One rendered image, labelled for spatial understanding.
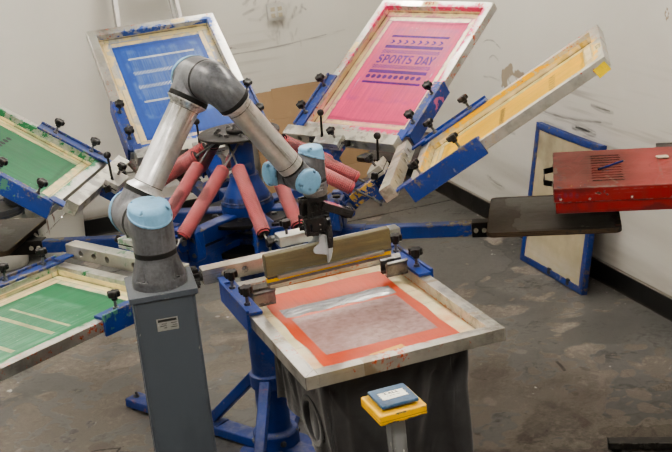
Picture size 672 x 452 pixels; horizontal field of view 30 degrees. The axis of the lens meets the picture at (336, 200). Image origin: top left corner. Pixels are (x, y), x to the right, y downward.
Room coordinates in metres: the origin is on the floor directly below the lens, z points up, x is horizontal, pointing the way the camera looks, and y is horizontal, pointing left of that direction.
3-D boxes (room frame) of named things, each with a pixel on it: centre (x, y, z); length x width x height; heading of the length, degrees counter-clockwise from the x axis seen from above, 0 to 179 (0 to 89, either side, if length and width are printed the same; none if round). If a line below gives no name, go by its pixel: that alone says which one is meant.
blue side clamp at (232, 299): (3.58, 0.32, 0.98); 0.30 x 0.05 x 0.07; 19
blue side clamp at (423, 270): (3.76, -0.20, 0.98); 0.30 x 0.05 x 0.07; 19
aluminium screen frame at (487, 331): (3.44, -0.02, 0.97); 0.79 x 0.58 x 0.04; 19
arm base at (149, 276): (3.22, 0.50, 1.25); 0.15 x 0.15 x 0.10
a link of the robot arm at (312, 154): (3.60, 0.06, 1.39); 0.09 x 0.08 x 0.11; 117
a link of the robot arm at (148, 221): (3.23, 0.50, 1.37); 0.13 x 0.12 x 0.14; 27
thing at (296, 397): (3.33, 0.13, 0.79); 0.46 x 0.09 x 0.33; 19
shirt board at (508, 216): (4.31, -0.33, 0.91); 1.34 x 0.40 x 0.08; 79
